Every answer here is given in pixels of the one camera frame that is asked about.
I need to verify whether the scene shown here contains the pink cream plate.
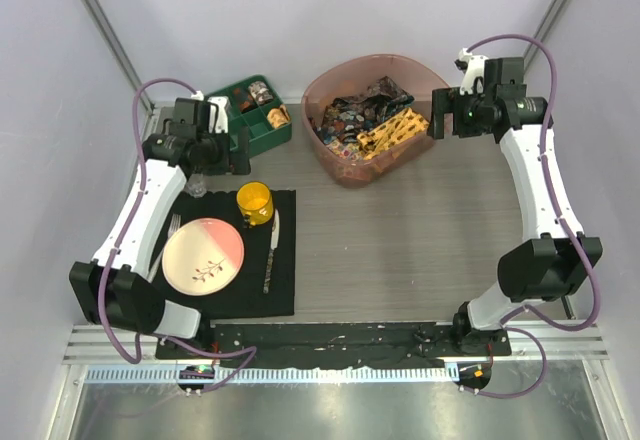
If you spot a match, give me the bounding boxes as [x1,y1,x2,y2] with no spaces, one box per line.
[162,218,245,296]

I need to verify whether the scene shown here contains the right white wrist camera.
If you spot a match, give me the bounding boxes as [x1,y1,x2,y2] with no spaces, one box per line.
[455,48,488,95]

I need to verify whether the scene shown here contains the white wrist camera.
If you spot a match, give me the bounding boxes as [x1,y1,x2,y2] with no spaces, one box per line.
[208,96,230,134]
[455,48,488,95]

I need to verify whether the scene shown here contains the aluminium frame rail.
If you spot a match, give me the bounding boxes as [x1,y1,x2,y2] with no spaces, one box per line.
[62,321,609,365]

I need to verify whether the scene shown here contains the yellow beetle print tie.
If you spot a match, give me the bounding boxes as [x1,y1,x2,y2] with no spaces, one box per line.
[357,107,429,160]

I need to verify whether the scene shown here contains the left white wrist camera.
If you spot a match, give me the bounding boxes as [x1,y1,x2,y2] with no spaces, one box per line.
[208,96,230,134]

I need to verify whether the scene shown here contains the dark floral tie pile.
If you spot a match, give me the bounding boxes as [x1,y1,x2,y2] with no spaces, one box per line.
[310,76,415,161]

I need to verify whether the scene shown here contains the dark red rolled tie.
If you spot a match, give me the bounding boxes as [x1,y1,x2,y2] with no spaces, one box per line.
[232,87,256,113]

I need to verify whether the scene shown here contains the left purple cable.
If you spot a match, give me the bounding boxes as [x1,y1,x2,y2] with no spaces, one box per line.
[97,77,259,394]

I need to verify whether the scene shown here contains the yellow cup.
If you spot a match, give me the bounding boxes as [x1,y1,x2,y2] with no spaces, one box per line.
[236,181,274,227]

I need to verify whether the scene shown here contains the pink translucent plastic bin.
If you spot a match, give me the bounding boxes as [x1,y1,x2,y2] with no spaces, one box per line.
[302,54,448,188]

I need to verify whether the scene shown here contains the white slotted cable duct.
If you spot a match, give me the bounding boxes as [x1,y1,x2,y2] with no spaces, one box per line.
[85,363,459,385]

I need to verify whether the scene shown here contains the black white rolled tie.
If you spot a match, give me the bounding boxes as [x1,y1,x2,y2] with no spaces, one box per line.
[248,80,274,105]

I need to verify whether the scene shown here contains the patterned handle knife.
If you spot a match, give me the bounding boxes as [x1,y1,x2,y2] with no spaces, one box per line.
[263,210,280,294]

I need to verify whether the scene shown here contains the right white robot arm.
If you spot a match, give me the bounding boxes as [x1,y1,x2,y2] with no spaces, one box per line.
[427,49,603,355]

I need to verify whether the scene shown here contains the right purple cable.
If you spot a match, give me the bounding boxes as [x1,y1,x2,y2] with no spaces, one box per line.
[458,33,604,399]

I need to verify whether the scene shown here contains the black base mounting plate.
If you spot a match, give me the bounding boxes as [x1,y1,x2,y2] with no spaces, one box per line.
[188,322,512,370]

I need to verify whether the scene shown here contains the silver fork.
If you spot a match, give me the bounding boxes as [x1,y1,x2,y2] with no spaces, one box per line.
[147,213,182,284]

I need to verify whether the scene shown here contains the clear shot glass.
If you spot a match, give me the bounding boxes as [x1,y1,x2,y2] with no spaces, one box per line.
[184,174,207,198]

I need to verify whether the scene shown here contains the green compartment tray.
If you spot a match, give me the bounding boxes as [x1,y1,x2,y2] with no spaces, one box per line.
[205,74,292,158]

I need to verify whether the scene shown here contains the orange cream rolled tie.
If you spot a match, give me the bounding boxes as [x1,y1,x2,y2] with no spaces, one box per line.
[267,104,291,129]

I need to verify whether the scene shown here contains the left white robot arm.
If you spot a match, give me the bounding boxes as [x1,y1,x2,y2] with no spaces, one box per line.
[69,93,251,359]

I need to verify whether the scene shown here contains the black cloth placemat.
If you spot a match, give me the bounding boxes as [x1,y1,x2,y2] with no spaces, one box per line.
[153,190,296,319]

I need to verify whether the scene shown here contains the purple cable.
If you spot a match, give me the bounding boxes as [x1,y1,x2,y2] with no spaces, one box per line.
[458,33,604,399]
[97,77,259,394]

